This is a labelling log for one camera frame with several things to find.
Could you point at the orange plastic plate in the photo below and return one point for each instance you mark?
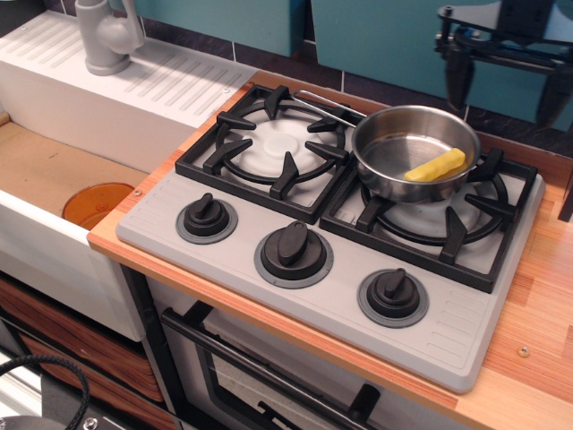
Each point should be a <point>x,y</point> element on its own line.
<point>91,204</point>

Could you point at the black left stove knob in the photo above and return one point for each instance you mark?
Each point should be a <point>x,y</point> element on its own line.
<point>206,221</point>

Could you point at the white toy sink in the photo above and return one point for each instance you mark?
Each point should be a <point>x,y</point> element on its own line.
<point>64,129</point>

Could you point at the black middle stove knob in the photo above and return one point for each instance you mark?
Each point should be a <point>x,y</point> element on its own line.
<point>293,257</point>

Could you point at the grey toy faucet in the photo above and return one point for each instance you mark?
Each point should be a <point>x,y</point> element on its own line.
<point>108,40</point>

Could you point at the black right burner grate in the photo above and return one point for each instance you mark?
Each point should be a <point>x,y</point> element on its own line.
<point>476,237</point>

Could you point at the wood grain drawer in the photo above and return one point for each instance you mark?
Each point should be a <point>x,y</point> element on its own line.
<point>118,371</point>

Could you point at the black left burner grate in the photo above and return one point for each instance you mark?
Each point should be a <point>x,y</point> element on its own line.
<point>287,155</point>

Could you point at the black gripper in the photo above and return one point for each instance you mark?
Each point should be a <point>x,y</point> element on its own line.
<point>532,36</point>

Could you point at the brass screw in counter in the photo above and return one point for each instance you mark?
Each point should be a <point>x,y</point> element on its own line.
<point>523,352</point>

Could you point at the black burner grate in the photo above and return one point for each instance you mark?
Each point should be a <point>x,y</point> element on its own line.
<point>476,237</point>
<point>287,155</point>

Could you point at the black stove knob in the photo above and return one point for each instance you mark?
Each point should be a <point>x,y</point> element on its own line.
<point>393,299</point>
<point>206,221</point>
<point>293,257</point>

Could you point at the yellow toy fry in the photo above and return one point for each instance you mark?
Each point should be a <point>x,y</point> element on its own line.
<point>442,166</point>

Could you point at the black right stove knob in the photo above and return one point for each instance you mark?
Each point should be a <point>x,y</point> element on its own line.
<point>393,299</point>

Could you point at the stainless steel pan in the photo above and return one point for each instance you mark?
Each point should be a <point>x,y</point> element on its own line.
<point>394,140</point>

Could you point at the toy oven door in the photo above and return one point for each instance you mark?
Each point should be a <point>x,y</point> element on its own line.
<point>262,395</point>

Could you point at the grey toy stove top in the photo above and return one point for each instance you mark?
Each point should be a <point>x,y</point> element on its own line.
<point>447,346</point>

